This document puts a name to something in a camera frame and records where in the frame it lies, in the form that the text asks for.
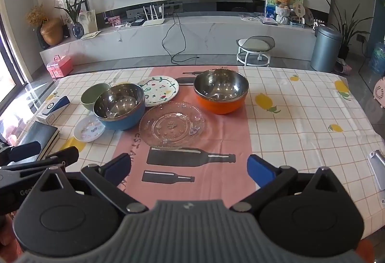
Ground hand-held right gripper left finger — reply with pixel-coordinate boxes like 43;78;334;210
36;152;149;214

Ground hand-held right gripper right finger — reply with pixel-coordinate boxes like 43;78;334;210
230;154;343;212

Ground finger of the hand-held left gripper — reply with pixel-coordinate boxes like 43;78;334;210
0;146;79;180
0;141;42;165

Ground blue steel bowl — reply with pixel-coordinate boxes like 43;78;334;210
93;83;147;131

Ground green ceramic bowl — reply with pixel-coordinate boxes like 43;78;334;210
81;83;112;112

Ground clear glass plate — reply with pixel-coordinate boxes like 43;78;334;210
139;101;206;150

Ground orange steel bowl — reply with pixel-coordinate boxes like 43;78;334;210
193;69;250;115

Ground black notebook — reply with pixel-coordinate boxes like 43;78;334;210
16;121;60;161

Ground small white printed plate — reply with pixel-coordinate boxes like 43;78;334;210
74;115;106;142

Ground blue and white box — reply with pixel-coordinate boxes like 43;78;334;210
36;95;71;125

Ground checked lemon print tablecloth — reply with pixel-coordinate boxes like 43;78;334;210
18;66;385;239

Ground pink storage box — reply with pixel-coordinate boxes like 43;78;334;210
46;56;74;79

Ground floral white plate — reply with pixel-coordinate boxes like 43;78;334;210
137;77;180;107

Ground silver metal object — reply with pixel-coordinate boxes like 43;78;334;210
367;150;385;191

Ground golden round vase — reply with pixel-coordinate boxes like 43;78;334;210
40;18;64;46

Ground blue patterned vase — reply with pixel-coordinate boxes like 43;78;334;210
72;23;85;39

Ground white round stool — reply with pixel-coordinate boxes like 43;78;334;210
236;36;276;67

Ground pink slipper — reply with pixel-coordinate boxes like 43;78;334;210
337;59;351;75

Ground dried yellow flowers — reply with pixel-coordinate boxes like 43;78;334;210
26;5;49;27

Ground sketch portrait picture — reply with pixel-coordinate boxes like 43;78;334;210
80;9;98;35

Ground grey metal trash can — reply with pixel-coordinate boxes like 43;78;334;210
310;25;343;73

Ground white marble tv cabinet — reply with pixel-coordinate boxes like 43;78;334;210
39;15;319;67

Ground pink plastic rack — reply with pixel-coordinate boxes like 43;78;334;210
372;76;385;109

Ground green leafy plant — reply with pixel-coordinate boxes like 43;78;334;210
54;0;88;26

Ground white router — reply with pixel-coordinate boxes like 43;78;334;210
142;3;167;27

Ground blue water jug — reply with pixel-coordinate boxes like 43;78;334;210
368;41;385;77

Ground tall potted plant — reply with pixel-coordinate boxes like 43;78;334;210
325;0;373;59

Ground round paper fan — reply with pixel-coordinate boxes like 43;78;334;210
293;0;307;15

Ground painted picture board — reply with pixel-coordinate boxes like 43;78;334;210
265;0;305;19

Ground black cable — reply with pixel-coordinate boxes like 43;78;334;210
162;9;200;63

